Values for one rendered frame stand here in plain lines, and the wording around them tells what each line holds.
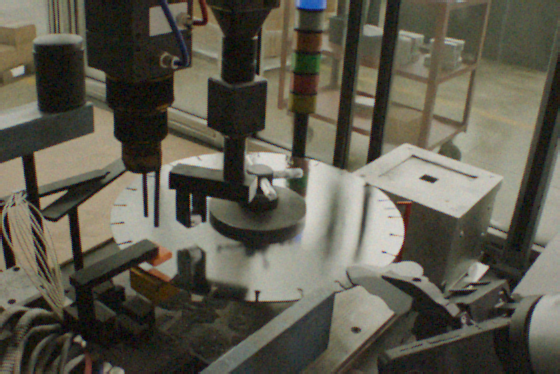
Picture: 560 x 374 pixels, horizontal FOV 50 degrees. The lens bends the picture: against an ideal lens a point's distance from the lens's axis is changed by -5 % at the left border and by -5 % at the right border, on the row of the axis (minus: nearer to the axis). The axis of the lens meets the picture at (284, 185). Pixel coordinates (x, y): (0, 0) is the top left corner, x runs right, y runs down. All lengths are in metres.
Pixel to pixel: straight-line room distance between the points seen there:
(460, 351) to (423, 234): 0.42
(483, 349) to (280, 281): 0.20
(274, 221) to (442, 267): 0.32
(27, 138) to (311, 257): 0.34
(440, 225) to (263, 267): 0.34
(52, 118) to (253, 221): 0.26
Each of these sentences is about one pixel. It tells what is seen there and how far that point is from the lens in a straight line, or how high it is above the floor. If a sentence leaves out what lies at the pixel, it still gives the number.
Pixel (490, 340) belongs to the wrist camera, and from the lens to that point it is 0.51.
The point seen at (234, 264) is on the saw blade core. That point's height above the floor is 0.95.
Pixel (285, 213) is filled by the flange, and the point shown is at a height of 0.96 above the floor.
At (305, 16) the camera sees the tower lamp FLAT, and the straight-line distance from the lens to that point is 0.92.
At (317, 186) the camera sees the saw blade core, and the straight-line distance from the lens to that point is 0.78.
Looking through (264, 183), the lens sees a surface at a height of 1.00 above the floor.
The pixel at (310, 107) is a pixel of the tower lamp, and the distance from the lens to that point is 0.96.
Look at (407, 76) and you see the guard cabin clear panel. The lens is 1.08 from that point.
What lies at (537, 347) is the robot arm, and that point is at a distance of 0.48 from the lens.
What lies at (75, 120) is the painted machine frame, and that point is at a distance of 0.75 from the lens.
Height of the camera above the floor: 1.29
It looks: 27 degrees down
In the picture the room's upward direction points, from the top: 4 degrees clockwise
